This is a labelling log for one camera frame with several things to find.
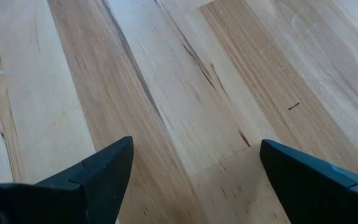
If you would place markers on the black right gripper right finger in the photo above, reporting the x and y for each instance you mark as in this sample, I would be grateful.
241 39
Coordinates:
322 196

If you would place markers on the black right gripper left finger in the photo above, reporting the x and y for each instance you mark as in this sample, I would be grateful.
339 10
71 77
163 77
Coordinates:
73 199

